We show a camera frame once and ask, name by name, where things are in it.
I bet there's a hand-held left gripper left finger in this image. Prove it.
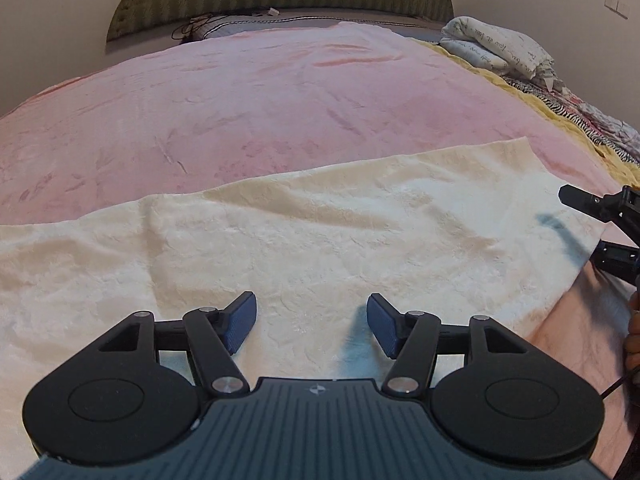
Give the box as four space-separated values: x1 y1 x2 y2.
95 291 258 399

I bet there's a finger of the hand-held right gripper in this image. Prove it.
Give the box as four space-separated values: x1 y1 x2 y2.
558 183 640 243
588 239 640 282

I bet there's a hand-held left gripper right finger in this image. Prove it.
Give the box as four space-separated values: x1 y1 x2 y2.
366 293 531 400

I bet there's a cream white towel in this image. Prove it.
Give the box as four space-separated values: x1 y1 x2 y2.
0 136 609 461

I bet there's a person's right hand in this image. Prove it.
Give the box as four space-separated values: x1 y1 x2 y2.
621 290 640 361

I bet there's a zebra striped cloth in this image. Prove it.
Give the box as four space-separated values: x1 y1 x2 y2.
500 75 640 166

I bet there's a white printed folded quilt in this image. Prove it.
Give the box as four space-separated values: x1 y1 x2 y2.
439 16 557 92

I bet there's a pink fleece blanket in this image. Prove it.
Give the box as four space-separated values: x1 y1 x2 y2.
0 22 640 480

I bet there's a grey pillow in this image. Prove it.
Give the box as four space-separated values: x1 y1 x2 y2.
186 10 453 43

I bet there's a thin black cable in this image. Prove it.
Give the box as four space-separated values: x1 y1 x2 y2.
596 364 640 402

